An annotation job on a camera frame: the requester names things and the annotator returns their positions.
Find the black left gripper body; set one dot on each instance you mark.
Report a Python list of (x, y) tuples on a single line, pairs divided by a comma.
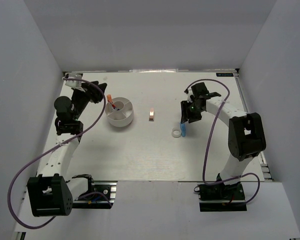
[(81, 100)]

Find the white tape roll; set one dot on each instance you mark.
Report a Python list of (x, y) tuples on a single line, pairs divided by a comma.
[(176, 132)]

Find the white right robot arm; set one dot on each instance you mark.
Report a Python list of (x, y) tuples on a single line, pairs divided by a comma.
[(246, 137)]

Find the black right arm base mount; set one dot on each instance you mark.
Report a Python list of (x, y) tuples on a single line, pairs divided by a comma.
[(221, 198)]

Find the light blue marker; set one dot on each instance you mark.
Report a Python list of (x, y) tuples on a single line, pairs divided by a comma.
[(183, 129)]

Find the right black corner label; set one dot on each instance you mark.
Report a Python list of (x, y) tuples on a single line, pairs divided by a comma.
[(224, 74)]

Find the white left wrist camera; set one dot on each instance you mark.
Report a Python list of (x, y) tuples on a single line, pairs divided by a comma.
[(73, 80)]

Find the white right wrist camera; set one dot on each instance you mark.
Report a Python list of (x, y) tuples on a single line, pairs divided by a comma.
[(189, 94)]

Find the orange grey marker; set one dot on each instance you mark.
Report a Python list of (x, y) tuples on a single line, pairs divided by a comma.
[(109, 99)]

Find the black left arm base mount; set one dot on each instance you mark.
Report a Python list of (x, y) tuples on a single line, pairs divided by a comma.
[(88, 193)]

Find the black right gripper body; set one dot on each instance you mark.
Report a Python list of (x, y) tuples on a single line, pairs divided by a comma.
[(194, 114)]

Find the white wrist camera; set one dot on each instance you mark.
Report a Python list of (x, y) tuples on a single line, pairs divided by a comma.
[(189, 94), (73, 80)]

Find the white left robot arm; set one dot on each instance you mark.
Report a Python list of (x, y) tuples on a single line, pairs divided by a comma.
[(50, 192)]

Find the white round divided container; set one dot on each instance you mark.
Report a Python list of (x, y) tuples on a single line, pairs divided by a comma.
[(122, 117)]

